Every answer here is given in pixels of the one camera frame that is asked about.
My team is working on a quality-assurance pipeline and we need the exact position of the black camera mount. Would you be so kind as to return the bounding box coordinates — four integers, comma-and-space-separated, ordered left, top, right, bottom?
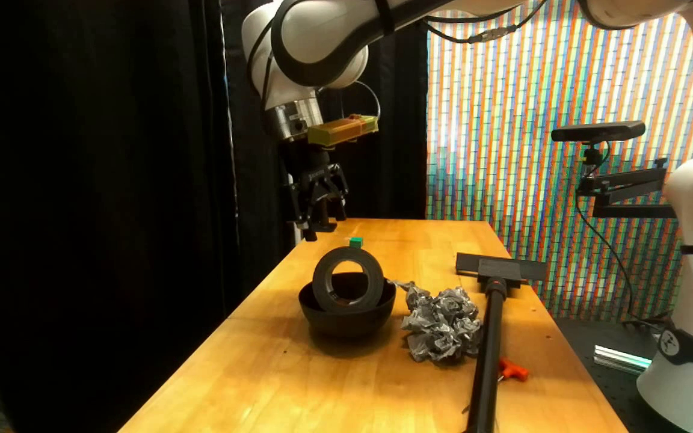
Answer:
572, 142, 678, 221

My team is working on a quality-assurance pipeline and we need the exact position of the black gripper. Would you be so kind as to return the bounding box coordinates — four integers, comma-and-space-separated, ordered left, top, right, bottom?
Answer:
281, 142, 354, 243

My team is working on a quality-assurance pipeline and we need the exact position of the striped iridescent backdrop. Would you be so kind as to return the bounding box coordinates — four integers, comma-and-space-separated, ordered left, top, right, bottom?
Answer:
426, 0, 693, 322

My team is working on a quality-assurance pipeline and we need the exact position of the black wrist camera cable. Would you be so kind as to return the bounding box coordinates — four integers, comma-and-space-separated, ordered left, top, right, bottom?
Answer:
354, 0, 549, 115

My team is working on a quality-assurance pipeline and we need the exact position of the yellow green taped wrist camera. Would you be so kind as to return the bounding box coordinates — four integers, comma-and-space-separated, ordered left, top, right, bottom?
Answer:
306, 112, 379, 150

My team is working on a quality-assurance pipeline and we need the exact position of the small orange tool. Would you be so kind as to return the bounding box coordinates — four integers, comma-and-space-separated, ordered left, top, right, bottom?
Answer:
497, 359, 531, 385

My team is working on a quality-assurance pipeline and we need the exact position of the crumpled silver foil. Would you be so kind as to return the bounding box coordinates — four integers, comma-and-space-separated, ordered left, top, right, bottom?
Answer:
398, 279, 487, 367

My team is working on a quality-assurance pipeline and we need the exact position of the black tool with red handle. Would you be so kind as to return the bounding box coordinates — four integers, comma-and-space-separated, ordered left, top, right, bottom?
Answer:
453, 251, 549, 433

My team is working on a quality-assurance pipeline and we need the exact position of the grey gaffer tape roll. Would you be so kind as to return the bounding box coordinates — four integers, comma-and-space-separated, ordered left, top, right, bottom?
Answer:
310, 245, 388, 312

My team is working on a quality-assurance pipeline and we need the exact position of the black stereo camera bar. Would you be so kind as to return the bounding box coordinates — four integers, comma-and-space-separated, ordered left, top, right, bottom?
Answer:
550, 119, 647, 144

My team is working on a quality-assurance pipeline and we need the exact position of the black bowl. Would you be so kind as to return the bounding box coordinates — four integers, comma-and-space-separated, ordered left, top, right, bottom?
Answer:
295, 272, 399, 347

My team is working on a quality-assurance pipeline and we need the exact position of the white floor strip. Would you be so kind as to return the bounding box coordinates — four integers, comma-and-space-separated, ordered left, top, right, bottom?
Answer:
591, 344, 654, 372

